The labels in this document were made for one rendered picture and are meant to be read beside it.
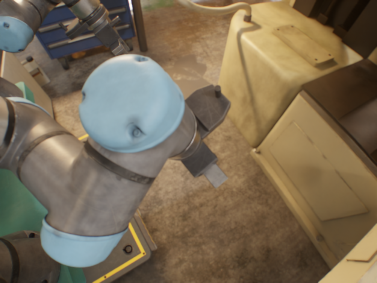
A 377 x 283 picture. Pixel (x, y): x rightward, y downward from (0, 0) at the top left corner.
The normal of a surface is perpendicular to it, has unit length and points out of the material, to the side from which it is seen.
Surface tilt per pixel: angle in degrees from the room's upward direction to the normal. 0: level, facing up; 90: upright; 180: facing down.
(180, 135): 90
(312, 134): 90
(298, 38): 0
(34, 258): 72
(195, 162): 24
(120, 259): 0
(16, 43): 89
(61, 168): 6
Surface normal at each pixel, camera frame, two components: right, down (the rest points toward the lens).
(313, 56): 0.04, -0.47
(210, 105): -0.19, -0.13
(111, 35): 0.43, 0.74
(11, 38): 0.15, 0.88
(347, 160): -0.88, 0.40
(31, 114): 0.82, -0.58
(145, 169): 0.65, 0.40
